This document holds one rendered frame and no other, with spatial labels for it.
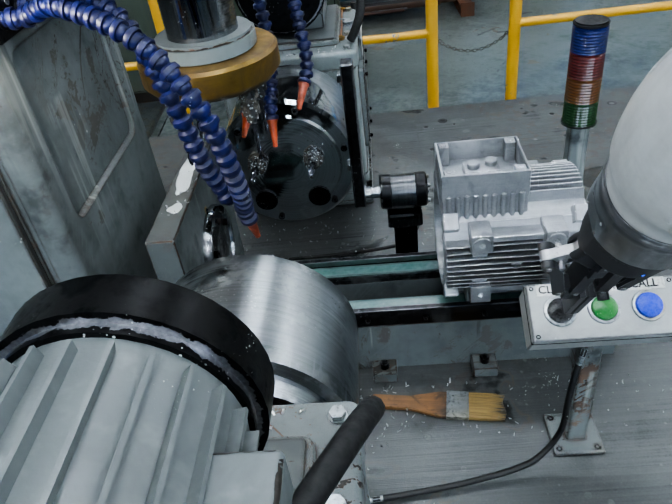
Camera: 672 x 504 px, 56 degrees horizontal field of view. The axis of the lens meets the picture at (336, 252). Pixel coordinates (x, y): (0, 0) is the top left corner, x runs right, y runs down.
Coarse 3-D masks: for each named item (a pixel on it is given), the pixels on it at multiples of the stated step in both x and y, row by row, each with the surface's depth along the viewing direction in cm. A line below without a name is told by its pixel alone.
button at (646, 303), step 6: (642, 294) 73; (648, 294) 72; (654, 294) 72; (636, 300) 73; (642, 300) 72; (648, 300) 72; (654, 300) 72; (660, 300) 72; (636, 306) 72; (642, 306) 72; (648, 306) 72; (654, 306) 72; (660, 306) 72; (642, 312) 72; (648, 312) 72; (654, 312) 72; (660, 312) 72
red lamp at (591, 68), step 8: (576, 56) 108; (584, 56) 107; (592, 56) 107; (600, 56) 107; (568, 64) 111; (576, 64) 109; (584, 64) 108; (592, 64) 108; (600, 64) 108; (568, 72) 112; (576, 72) 110; (584, 72) 109; (592, 72) 109; (600, 72) 109; (576, 80) 110; (584, 80) 110; (592, 80) 109
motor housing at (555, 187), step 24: (552, 168) 90; (552, 192) 88; (576, 192) 87; (480, 216) 89; (504, 216) 88; (528, 216) 88; (456, 240) 89; (504, 240) 87; (528, 240) 87; (456, 264) 89; (480, 264) 88; (504, 264) 89; (528, 264) 89; (504, 288) 92
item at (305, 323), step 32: (256, 256) 72; (192, 288) 70; (224, 288) 68; (256, 288) 68; (288, 288) 69; (320, 288) 72; (256, 320) 64; (288, 320) 65; (320, 320) 68; (352, 320) 76; (288, 352) 62; (320, 352) 65; (352, 352) 72; (288, 384) 61; (320, 384) 62; (352, 384) 68
